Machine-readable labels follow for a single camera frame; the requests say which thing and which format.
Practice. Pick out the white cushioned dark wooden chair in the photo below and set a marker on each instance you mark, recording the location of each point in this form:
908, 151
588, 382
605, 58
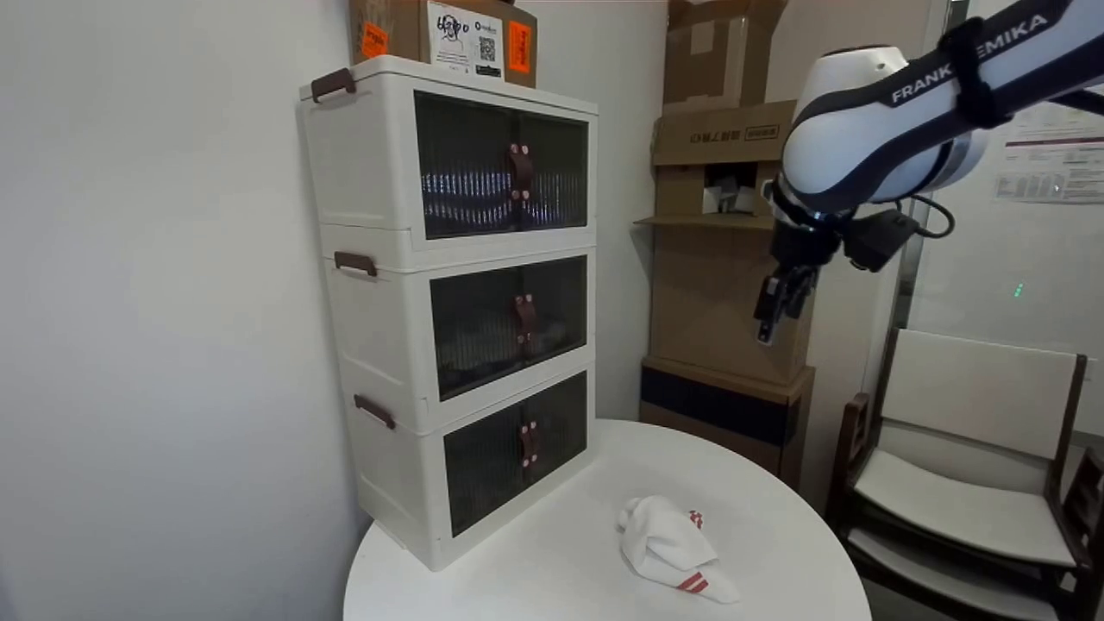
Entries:
977, 392

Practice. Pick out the narrow tall cardboard box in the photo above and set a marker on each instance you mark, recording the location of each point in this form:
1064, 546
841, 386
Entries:
711, 46

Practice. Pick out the labelled cardboard box orange stickers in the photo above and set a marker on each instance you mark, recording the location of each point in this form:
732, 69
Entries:
399, 29

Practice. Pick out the large plain cardboard box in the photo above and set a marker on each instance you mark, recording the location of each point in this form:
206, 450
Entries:
703, 298

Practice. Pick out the white cloth with red stripes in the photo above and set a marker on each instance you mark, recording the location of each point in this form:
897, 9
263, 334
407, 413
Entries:
667, 539

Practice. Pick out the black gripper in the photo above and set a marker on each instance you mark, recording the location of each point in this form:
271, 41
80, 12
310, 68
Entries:
806, 246

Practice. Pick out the cardboard box with cutout opening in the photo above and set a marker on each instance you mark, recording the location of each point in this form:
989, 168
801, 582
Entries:
711, 140

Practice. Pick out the dark brown base box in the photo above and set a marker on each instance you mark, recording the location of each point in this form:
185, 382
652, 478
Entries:
711, 409

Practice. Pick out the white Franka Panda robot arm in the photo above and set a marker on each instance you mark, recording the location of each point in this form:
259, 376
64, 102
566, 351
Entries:
873, 140

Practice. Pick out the white three-tier storage cabinet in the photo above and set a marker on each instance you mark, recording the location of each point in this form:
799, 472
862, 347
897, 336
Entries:
366, 161

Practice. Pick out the grey metal door frame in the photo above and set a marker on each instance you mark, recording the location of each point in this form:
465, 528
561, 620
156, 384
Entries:
908, 298

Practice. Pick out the white paper notice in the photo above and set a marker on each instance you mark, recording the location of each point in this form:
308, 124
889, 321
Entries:
1054, 173

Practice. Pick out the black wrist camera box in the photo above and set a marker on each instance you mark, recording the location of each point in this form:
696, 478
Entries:
882, 238

